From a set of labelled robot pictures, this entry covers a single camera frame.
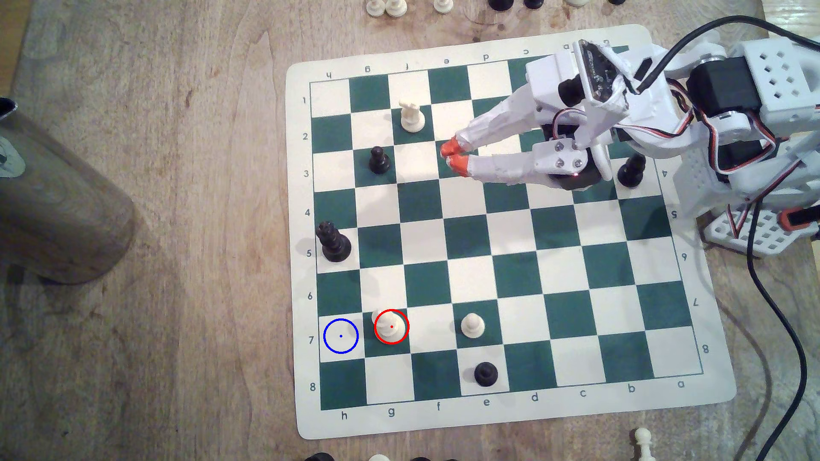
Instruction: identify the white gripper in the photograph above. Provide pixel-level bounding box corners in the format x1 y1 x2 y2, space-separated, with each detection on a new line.
441 45 641 193

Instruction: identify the white chess bishop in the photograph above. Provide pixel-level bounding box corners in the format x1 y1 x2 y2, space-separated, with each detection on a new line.
372 309 409 344

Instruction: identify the black chess bishop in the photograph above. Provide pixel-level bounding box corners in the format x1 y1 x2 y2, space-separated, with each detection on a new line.
617 154 647 189

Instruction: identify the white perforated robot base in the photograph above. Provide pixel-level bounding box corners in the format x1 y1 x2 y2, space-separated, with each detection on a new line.
701 204 820 258

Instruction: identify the black chess queen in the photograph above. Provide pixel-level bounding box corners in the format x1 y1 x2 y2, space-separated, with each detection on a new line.
317 221 352 263

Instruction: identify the green and white chess mat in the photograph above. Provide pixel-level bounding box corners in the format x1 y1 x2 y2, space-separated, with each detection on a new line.
285 24 738 441

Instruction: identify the black camera circuit board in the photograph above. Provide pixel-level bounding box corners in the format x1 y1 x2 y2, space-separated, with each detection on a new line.
578 40 627 102

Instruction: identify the orange table clamp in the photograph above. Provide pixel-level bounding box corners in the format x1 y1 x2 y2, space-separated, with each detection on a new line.
778 208 820 231

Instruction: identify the white chess knight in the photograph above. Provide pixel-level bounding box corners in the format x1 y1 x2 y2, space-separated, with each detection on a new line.
398 99 427 134

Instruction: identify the grey metal cylinder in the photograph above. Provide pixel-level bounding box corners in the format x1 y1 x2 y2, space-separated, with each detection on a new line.
0 96 138 286

